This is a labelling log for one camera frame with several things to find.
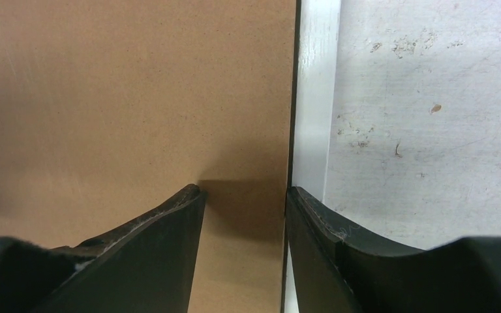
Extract white picture frame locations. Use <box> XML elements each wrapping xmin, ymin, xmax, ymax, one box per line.
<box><xmin>281</xmin><ymin>0</ymin><xmax>343</xmax><ymax>313</ymax></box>

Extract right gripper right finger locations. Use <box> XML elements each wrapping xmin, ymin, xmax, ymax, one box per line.
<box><xmin>286</xmin><ymin>186</ymin><xmax>501</xmax><ymax>312</ymax></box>

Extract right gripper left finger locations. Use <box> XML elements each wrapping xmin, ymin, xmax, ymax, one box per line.
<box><xmin>0</xmin><ymin>184</ymin><xmax>207</xmax><ymax>312</ymax></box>

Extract white brown backing board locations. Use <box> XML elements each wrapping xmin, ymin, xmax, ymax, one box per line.
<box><xmin>0</xmin><ymin>1</ymin><xmax>296</xmax><ymax>312</ymax></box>

